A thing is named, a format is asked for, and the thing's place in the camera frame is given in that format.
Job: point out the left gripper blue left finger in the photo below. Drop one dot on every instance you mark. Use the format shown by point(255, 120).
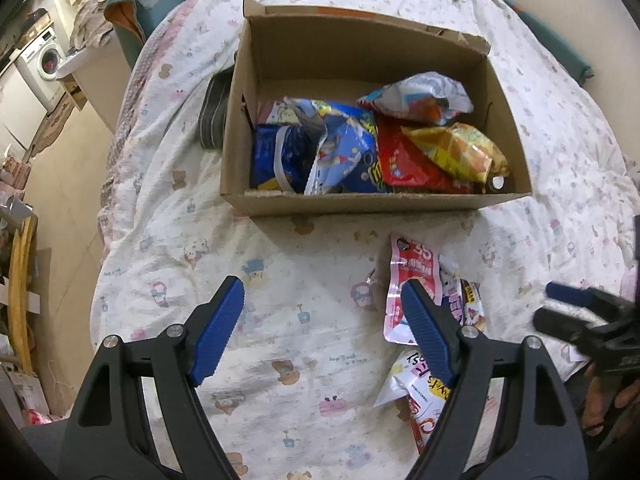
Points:
point(108, 434)

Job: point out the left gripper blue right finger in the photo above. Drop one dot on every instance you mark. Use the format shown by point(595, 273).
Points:
point(536, 434)

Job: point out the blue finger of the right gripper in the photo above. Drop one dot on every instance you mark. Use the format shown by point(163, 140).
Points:
point(580, 324)
point(580, 294)

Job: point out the white Doritos style bag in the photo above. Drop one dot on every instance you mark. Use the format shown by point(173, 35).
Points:
point(410, 379)

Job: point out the small red snack packet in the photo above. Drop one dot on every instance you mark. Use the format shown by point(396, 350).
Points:
point(462, 298)

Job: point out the yellow chip bag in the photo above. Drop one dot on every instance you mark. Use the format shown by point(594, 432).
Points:
point(462, 151)

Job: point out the red snack bag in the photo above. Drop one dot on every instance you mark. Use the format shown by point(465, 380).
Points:
point(405, 168)

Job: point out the silver white snack bag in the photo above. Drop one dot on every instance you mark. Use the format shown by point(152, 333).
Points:
point(431, 98)

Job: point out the blue snack bag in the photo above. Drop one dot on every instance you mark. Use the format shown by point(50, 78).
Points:
point(346, 153)

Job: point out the small blue chip bag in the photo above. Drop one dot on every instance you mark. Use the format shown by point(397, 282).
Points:
point(282, 158)

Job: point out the person's right hand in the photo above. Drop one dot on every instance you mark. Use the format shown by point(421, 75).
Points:
point(605, 392)

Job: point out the white patterned duvet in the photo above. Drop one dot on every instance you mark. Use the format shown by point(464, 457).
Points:
point(294, 395)

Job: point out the teal bed bolster right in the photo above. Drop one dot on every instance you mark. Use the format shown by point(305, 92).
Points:
point(533, 32)

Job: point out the teal bed bolster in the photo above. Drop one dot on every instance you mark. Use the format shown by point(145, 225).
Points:
point(533, 32)
point(134, 21)

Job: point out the dark striped garment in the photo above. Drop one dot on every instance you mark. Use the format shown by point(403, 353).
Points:
point(213, 114)

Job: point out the white kitchen cabinet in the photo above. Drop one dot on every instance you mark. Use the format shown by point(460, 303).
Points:
point(21, 111)

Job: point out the brown cardboard box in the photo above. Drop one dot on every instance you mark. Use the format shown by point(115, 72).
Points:
point(338, 56)

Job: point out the white washing machine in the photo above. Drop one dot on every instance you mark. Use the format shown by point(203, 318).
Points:
point(38, 64)

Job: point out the teal bed bolster left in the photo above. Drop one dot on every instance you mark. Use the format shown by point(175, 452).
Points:
point(134, 21)

